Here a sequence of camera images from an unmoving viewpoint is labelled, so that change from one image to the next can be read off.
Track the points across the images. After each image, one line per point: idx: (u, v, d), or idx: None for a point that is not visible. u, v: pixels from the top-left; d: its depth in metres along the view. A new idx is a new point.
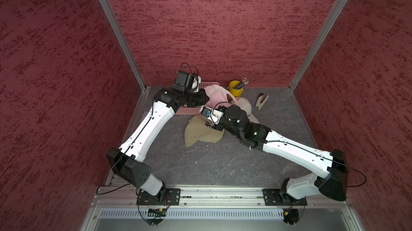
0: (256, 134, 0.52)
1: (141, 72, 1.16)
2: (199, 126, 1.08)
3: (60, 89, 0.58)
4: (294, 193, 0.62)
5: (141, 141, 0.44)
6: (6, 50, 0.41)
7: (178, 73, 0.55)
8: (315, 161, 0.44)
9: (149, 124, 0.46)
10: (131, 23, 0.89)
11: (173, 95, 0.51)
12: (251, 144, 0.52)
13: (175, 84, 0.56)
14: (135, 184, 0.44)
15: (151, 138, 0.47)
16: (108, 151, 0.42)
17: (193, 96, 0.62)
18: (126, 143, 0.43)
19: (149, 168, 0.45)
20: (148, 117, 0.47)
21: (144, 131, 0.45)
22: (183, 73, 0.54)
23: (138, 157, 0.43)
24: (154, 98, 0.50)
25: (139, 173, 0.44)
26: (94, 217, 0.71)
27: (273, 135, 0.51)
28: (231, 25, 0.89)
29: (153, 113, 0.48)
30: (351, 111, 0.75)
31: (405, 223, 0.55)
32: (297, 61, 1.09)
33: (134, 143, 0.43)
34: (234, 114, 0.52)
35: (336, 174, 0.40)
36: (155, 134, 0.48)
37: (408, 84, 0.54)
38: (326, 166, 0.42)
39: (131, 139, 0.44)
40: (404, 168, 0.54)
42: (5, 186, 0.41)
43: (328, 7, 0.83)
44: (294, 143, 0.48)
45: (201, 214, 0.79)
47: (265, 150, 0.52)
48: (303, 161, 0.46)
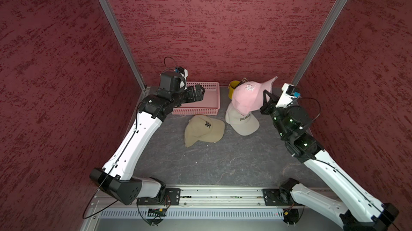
0: (306, 146, 0.49)
1: (141, 72, 1.16)
2: (200, 126, 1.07)
3: (60, 89, 0.58)
4: (298, 198, 0.62)
5: (125, 159, 0.41)
6: (6, 49, 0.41)
7: (161, 77, 0.49)
8: (361, 204, 0.40)
9: (133, 139, 0.43)
10: (131, 23, 0.89)
11: (159, 103, 0.47)
12: (295, 154, 0.49)
13: (160, 89, 0.51)
14: (125, 202, 0.42)
15: (137, 153, 0.44)
16: (91, 173, 0.39)
17: (182, 96, 0.59)
18: (110, 163, 0.40)
19: (139, 183, 0.48)
20: (133, 131, 0.43)
21: (129, 147, 0.42)
22: (167, 76, 0.49)
23: (123, 177, 0.40)
24: (139, 109, 0.46)
25: (127, 191, 0.42)
26: (94, 217, 0.71)
27: (323, 155, 0.47)
28: (231, 25, 0.89)
29: (137, 127, 0.44)
30: (351, 111, 0.75)
31: (406, 223, 0.54)
32: (297, 61, 1.09)
33: (118, 162, 0.40)
34: (301, 119, 0.46)
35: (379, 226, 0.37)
36: (140, 148, 0.45)
37: (408, 84, 0.54)
38: (372, 214, 0.39)
39: (115, 157, 0.41)
40: (404, 168, 0.54)
42: (5, 186, 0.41)
43: (328, 7, 0.83)
44: (343, 174, 0.44)
45: (201, 214, 0.79)
47: (311, 166, 0.48)
48: (346, 198, 0.43)
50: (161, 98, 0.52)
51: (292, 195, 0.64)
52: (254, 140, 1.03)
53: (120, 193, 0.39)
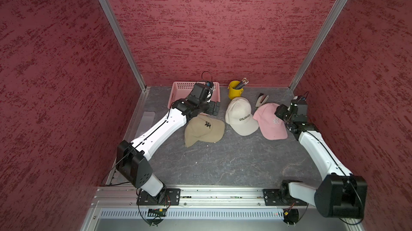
0: (303, 125, 0.60)
1: (141, 72, 1.16)
2: (199, 126, 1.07)
3: (60, 89, 0.58)
4: (292, 190, 0.64)
5: (152, 140, 0.46)
6: (6, 50, 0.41)
7: (194, 86, 0.60)
8: (328, 164, 0.46)
9: (162, 127, 0.49)
10: (131, 23, 0.89)
11: (189, 105, 0.56)
12: (291, 128, 0.61)
13: (191, 96, 0.60)
14: (135, 184, 0.44)
15: (161, 140, 0.49)
16: (119, 143, 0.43)
17: (205, 106, 0.67)
18: (138, 139, 0.46)
19: (152, 169, 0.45)
20: (163, 120, 0.51)
21: (156, 131, 0.48)
22: (199, 86, 0.59)
23: (146, 155, 0.45)
24: (171, 105, 0.55)
25: (142, 171, 0.44)
26: (94, 217, 0.71)
27: (315, 133, 0.56)
28: (231, 25, 0.89)
29: (168, 118, 0.51)
30: (351, 111, 0.75)
31: (405, 223, 0.55)
32: (297, 61, 1.09)
33: (145, 140, 0.46)
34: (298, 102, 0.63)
35: (335, 177, 0.42)
36: (164, 136, 0.50)
37: (408, 84, 0.54)
38: (333, 171, 0.44)
39: (144, 136, 0.47)
40: (404, 168, 0.54)
42: (5, 186, 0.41)
43: (328, 7, 0.83)
44: (325, 146, 0.51)
45: (201, 214, 0.79)
47: (301, 138, 0.57)
48: (319, 164, 0.48)
50: (190, 103, 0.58)
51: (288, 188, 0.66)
52: (254, 140, 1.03)
53: (138, 170, 0.42)
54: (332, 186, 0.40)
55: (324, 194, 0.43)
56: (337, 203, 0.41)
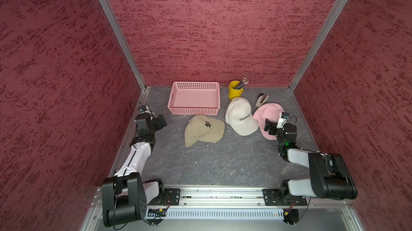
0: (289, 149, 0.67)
1: (141, 72, 1.16)
2: (199, 126, 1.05)
3: (60, 89, 0.58)
4: (292, 188, 0.64)
5: (133, 164, 0.49)
6: (6, 49, 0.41)
7: (137, 122, 0.65)
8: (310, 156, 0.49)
9: (135, 154, 0.54)
10: (131, 23, 0.89)
11: (146, 139, 0.63)
12: (281, 153, 0.71)
13: (140, 130, 0.66)
14: (138, 210, 0.41)
15: (141, 163, 0.53)
16: (102, 184, 0.42)
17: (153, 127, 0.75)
18: (121, 169, 0.47)
19: (145, 194, 0.54)
20: (133, 150, 0.56)
21: (133, 158, 0.51)
22: (140, 120, 0.65)
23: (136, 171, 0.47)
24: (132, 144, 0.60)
25: (140, 194, 0.44)
26: (94, 217, 0.71)
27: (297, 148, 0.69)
28: (231, 25, 0.89)
29: (136, 147, 0.58)
30: (351, 111, 0.75)
31: (405, 223, 0.55)
32: (297, 61, 1.09)
33: (128, 167, 0.48)
34: (287, 128, 0.72)
35: (316, 155, 0.49)
36: (143, 162, 0.55)
37: (408, 84, 0.54)
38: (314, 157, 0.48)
39: (124, 165, 0.49)
40: (404, 168, 0.54)
42: (5, 186, 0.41)
43: (328, 7, 0.83)
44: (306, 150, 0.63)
45: (201, 214, 0.79)
47: (290, 155, 0.66)
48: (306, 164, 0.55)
50: (145, 135, 0.68)
51: (288, 186, 0.66)
52: (254, 140, 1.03)
53: (138, 189, 0.43)
54: (315, 159, 0.48)
55: (315, 175, 0.47)
56: (326, 176, 0.45)
